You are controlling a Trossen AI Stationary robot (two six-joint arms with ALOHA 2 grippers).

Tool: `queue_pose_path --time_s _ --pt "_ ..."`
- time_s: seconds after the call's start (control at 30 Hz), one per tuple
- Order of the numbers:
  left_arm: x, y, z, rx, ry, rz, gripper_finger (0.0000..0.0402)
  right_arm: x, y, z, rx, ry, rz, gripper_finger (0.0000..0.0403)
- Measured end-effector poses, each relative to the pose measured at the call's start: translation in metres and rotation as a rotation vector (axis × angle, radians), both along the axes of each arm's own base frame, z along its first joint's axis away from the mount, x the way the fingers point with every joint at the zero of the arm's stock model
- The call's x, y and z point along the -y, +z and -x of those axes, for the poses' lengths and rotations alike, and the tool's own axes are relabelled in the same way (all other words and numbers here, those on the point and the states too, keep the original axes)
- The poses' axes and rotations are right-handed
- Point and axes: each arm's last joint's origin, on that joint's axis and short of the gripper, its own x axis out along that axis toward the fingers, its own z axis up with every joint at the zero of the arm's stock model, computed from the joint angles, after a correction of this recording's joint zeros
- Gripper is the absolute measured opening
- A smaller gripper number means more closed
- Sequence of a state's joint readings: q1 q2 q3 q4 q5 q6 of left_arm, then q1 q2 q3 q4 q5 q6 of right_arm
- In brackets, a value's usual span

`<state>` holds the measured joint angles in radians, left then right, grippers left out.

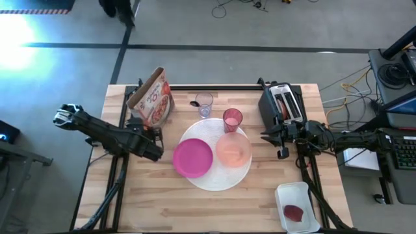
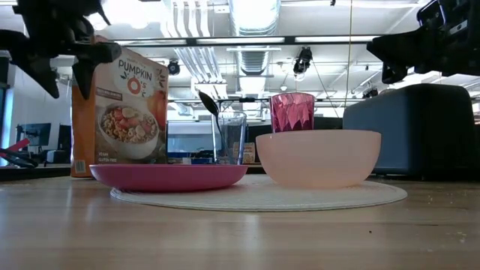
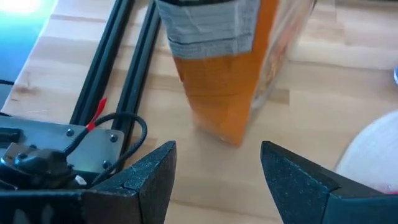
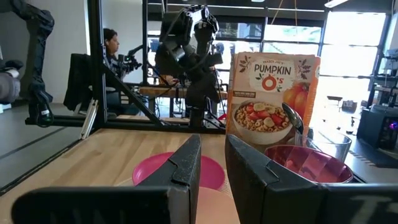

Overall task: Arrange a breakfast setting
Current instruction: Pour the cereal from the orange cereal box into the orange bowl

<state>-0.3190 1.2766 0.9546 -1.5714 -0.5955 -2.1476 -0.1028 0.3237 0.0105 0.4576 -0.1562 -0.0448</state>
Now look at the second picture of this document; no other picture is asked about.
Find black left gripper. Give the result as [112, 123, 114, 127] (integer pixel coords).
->
[0, 0, 123, 101]

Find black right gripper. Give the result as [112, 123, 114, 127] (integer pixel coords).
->
[366, 14, 480, 85]

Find orange pumpkin cereal box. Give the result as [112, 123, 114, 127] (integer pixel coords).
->
[70, 35, 170, 179]

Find red faceted tumbler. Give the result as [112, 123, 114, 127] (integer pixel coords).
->
[269, 92, 316, 134]

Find peach plastic bowl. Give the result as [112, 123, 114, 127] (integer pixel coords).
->
[255, 129, 383, 189]

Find black spoon teal handle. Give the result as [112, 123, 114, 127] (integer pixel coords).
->
[197, 90, 226, 162]

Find pink plastic plate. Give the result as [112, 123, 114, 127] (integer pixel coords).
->
[88, 163, 248, 193]

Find black toaster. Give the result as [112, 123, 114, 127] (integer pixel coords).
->
[342, 83, 476, 181]

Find black computer monitor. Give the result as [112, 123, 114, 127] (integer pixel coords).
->
[15, 122, 53, 147]

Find clear plastic tumbler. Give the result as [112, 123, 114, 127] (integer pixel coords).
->
[211, 111, 248, 166]

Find white round woven placemat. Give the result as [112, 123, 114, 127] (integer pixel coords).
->
[109, 174, 409, 212]

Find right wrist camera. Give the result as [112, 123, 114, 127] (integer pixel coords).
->
[416, 0, 451, 28]

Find black hanging camera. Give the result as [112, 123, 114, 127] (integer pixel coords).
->
[292, 46, 314, 75]

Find silver ventilation duct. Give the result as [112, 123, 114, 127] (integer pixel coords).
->
[228, 0, 282, 76]

